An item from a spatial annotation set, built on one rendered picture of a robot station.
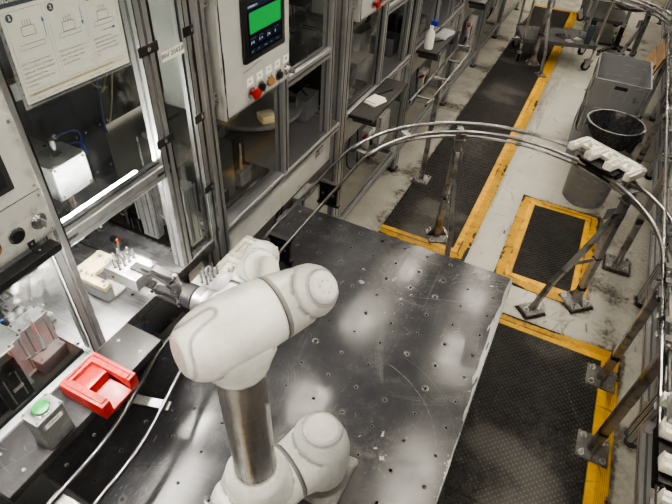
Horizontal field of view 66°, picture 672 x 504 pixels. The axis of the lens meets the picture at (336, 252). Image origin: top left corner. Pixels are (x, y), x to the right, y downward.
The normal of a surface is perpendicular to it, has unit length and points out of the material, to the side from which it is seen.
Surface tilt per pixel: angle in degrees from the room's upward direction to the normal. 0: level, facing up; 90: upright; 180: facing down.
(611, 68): 89
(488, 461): 0
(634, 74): 89
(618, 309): 0
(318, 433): 6
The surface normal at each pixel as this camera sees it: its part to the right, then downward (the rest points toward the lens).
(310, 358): 0.05, -0.74
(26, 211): 0.90, 0.33
